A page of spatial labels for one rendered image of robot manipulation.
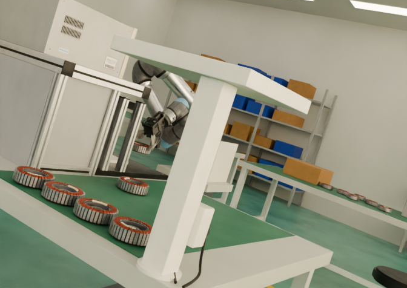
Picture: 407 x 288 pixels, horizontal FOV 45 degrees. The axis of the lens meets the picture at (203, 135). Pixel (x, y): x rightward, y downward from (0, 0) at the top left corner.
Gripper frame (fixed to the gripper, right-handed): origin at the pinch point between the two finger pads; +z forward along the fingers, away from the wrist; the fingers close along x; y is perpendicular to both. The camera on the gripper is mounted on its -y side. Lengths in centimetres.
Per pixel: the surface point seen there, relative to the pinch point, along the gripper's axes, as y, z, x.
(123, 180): 28, 37, 35
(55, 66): 68, 36, 18
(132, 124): 29.2, 13.4, 17.9
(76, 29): 70, 17, 7
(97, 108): 47, 27, 20
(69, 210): 53, 68, 53
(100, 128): 39, 29, 20
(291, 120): -370, -460, -177
